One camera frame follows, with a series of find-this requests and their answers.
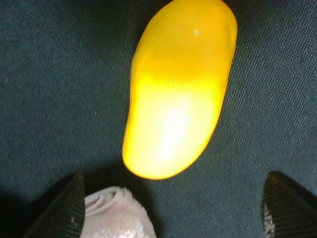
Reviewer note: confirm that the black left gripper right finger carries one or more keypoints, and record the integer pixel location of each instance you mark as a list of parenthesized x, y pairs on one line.
[(288, 210)]

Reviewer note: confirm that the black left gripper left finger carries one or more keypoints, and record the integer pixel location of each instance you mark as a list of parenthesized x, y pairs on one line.
[(65, 216)]

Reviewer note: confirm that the yellow mango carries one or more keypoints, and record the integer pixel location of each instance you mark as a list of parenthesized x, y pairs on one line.
[(179, 76)]

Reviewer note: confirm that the pink rolled towel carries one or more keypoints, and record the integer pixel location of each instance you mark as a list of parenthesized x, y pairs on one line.
[(113, 212)]

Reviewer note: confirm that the black tablecloth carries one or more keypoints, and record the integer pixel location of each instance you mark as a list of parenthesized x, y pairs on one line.
[(64, 83)]

